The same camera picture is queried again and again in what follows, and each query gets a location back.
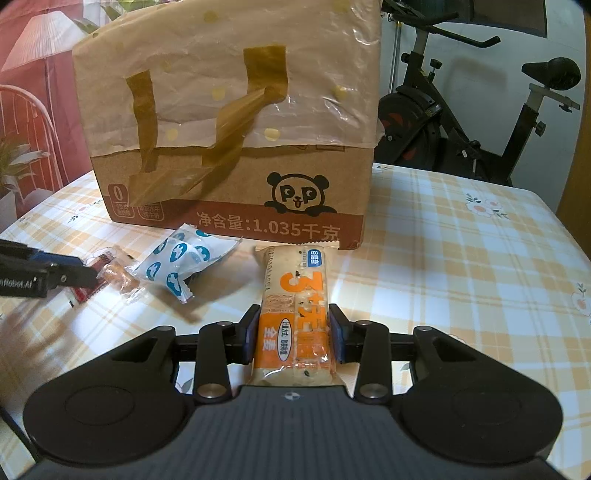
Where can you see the dark window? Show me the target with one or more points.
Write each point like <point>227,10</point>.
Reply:
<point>498,14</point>

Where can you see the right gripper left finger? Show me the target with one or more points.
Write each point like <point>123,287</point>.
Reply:
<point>221,344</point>

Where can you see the black exercise bike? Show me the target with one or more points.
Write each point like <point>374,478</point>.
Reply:
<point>477,98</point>

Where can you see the yellow checkered tablecloth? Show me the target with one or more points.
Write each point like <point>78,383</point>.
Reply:
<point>490,265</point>

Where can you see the clear small snack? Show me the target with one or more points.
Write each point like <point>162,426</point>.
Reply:
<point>114,269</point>

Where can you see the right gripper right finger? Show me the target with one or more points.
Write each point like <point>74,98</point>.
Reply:
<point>367,343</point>

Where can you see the orange wholewheat bread packet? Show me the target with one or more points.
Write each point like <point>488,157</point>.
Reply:
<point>294,339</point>

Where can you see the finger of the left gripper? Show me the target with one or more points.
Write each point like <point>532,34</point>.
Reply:
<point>65,271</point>

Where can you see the white blue snack packet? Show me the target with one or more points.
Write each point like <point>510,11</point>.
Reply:
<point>184,253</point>

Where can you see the cardboard box with plastic liner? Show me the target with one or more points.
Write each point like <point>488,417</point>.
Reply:
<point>255,119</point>

